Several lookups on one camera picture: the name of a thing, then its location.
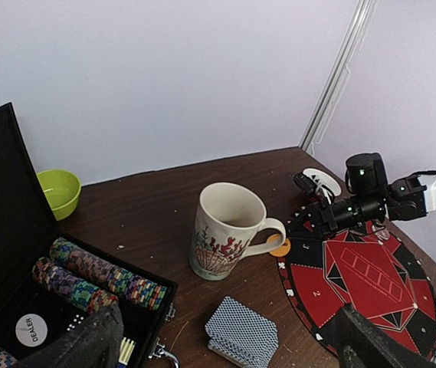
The left poker chip row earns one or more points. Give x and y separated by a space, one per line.
77 291

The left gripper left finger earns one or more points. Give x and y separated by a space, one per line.
95 343

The orange big blind button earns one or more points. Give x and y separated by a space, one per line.
283 250

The black poker chip case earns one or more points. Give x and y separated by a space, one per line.
28 229

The green plastic bowl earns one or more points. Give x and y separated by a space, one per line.
62 190

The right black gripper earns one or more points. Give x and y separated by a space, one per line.
322 220

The blue playing card deck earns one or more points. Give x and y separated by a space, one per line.
241 335

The poker chip row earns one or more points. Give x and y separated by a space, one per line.
120 281
77 291

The round red black poker mat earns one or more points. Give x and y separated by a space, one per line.
367 267

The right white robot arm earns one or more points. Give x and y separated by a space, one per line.
408 198

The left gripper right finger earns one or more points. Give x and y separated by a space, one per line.
359 343

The white floral ceramic mug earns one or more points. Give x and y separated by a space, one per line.
231 223

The white dealer button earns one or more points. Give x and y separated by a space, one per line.
31 330

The right aluminium frame post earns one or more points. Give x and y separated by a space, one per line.
338 77

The right poker chip row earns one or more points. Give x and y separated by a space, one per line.
120 281

